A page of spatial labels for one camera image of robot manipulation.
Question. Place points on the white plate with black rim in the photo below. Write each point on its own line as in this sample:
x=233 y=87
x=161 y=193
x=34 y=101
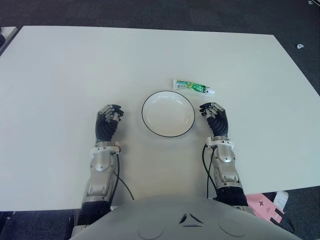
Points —
x=168 y=117

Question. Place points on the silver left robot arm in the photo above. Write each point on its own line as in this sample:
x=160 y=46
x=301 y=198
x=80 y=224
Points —
x=100 y=165

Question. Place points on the small white floor object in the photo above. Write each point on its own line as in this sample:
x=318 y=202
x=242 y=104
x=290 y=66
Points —
x=299 y=46

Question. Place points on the white paper slip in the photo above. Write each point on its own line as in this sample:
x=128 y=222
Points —
x=280 y=198

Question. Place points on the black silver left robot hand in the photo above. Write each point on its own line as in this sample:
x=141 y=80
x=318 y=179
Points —
x=106 y=127

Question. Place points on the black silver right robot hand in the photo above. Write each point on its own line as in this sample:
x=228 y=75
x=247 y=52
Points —
x=220 y=123

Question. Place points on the pink paper box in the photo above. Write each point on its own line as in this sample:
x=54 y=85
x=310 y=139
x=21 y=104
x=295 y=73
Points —
x=260 y=205

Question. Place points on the green white toothpaste tube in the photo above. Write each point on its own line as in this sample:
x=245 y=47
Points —
x=192 y=86

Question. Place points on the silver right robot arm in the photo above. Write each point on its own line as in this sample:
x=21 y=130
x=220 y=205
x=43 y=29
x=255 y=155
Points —
x=226 y=167

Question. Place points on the grey robot torso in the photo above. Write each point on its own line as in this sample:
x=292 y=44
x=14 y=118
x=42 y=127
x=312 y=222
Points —
x=185 y=220

